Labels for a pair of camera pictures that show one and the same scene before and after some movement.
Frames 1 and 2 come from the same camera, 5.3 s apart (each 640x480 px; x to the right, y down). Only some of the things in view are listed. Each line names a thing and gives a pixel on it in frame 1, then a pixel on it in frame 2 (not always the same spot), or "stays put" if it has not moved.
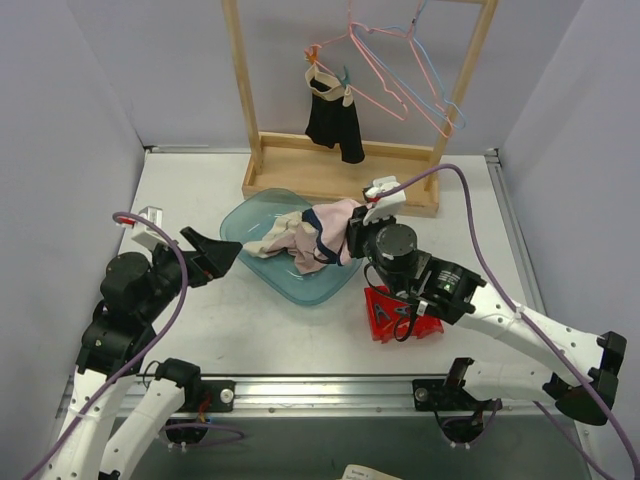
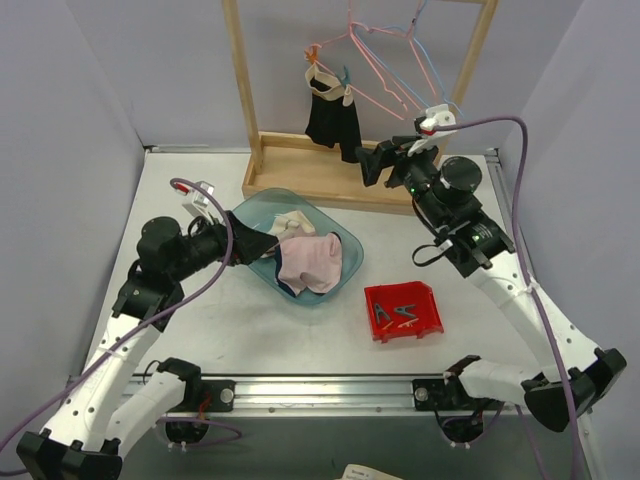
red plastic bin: [393, 320] stays put
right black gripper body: [356, 236] → [394, 161]
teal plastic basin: [250, 214] stays put
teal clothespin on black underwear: [347, 78] stays put
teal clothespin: [380, 312] stays put
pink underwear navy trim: [332, 223] → [312, 261]
